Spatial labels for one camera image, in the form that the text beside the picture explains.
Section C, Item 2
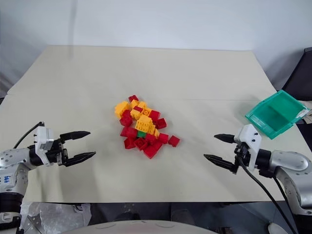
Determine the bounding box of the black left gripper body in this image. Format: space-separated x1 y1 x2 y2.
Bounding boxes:
45 137 70 168

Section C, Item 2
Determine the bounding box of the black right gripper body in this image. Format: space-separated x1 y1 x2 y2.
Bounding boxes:
234 142 252 169

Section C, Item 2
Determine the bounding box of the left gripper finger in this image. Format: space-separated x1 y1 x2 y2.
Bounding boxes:
65 151 97 168
59 131 92 143

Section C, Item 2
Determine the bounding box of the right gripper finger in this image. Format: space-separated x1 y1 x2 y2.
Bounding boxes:
203 154 239 175
214 133 236 144

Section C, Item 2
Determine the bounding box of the green plastic bin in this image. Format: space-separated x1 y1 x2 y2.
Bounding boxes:
244 89 308 140

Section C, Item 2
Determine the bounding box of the crumpled clear plastic bag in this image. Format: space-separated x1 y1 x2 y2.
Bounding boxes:
20 201 92 234

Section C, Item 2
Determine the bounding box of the white rounded object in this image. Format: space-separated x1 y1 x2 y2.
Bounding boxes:
268 222 289 234

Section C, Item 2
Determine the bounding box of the black chair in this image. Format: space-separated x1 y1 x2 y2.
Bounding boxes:
279 47 312 102

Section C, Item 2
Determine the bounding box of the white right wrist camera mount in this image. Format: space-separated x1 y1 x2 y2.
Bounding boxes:
234 123 262 170

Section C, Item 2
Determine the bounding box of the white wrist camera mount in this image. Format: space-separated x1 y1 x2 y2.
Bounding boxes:
34 121 55 167
234 123 262 170

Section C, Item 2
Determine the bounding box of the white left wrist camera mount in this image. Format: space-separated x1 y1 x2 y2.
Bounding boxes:
34 121 55 167

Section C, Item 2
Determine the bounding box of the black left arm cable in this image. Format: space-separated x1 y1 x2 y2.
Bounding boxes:
13 121 41 149

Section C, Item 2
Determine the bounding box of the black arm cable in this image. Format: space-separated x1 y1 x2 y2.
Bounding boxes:
238 156 297 234
13 121 41 149

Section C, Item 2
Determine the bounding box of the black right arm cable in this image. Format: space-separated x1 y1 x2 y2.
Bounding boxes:
238 156 297 234

